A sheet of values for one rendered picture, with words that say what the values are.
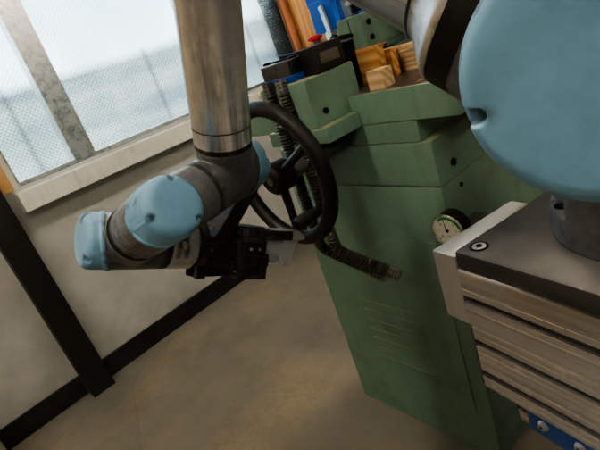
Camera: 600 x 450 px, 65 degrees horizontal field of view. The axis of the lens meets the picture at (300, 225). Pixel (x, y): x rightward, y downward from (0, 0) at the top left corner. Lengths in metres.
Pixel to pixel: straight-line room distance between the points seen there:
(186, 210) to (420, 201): 0.52
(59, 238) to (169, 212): 1.56
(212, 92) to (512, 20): 0.40
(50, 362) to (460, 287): 1.83
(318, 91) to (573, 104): 0.71
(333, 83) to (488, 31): 0.72
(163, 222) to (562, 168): 0.39
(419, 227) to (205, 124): 0.53
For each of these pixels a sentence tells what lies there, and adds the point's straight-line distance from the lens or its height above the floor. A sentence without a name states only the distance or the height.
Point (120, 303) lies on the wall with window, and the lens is 2.19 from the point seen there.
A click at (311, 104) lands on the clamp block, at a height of 0.92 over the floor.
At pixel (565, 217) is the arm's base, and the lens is 0.41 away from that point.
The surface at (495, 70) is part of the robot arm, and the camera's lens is 0.21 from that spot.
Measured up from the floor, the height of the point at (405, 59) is 0.92.
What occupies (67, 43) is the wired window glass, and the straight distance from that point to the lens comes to 2.23.
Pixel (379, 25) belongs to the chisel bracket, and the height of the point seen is 1.00.
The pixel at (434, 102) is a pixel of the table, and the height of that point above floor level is 0.87.
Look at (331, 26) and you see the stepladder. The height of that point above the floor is 1.03.
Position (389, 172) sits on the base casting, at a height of 0.74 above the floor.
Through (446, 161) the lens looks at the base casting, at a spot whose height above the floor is 0.75.
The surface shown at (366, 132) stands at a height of 0.83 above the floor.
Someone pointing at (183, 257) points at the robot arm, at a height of 0.81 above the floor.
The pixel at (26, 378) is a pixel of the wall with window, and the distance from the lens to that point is 2.16.
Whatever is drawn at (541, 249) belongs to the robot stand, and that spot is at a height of 0.82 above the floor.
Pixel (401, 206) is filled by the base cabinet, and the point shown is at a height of 0.67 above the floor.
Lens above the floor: 1.03
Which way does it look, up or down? 21 degrees down
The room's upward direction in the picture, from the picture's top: 20 degrees counter-clockwise
